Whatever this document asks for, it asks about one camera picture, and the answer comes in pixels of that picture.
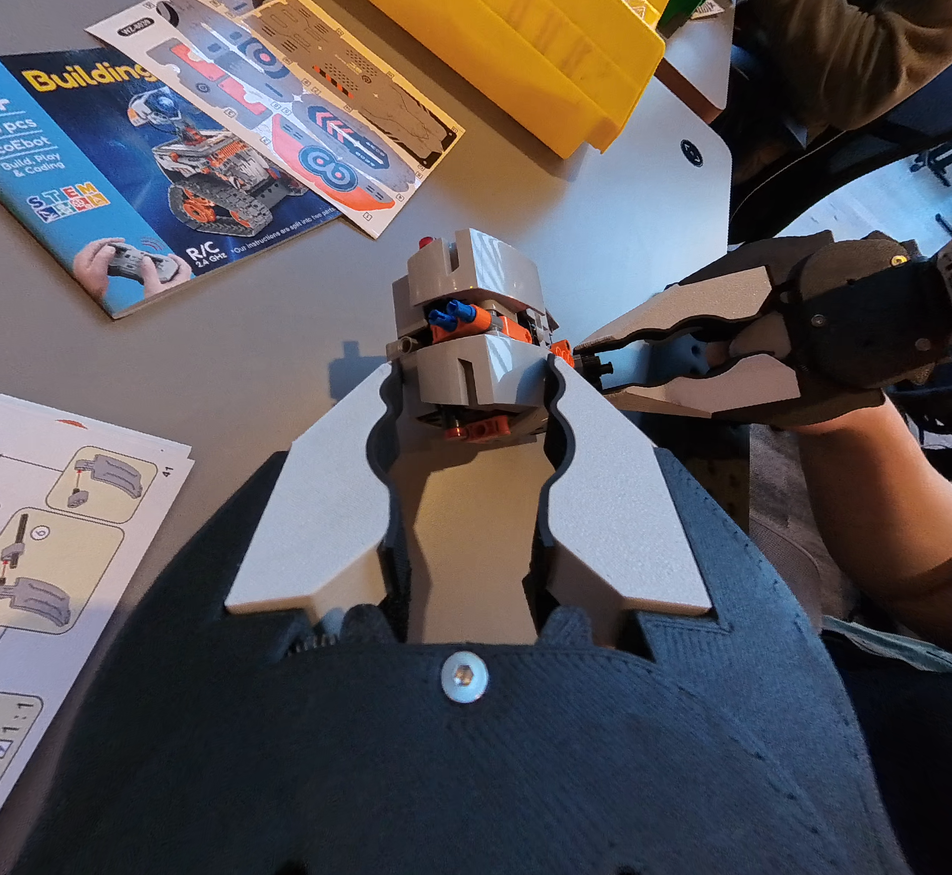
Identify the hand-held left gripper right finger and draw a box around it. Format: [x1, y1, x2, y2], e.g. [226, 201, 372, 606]
[535, 355, 714, 644]

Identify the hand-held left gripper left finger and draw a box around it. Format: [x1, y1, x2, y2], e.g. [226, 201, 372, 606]
[224, 362, 397, 625]

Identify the grey desk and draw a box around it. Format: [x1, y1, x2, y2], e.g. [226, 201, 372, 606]
[0, 0, 736, 831]
[654, 0, 739, 121]

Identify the open instruction booklet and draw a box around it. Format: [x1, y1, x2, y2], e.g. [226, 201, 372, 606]
[0, 393, 196, 809]

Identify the sticker sheet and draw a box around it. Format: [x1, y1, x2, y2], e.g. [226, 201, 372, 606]
[85, 0, 467, 241]

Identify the person's right hand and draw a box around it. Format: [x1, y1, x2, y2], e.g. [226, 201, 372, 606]
[705, 314, 791, 375]

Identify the blue cover booklet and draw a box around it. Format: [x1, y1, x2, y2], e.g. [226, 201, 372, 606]
[0, 49, 345, 321]

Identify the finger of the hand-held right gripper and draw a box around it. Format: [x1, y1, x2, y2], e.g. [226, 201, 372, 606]
[602, 353, 802, 422]
[575, 265, 779, 357]

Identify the person's right forearm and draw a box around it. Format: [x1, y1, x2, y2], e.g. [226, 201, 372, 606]
[787, 397, 952, 650]

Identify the grey toy robot model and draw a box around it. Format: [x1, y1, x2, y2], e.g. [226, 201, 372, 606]
[385, 226, 575, 446]

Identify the yellow plastic bin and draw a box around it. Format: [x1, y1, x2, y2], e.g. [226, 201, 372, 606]
[274, 0, 702, 160]

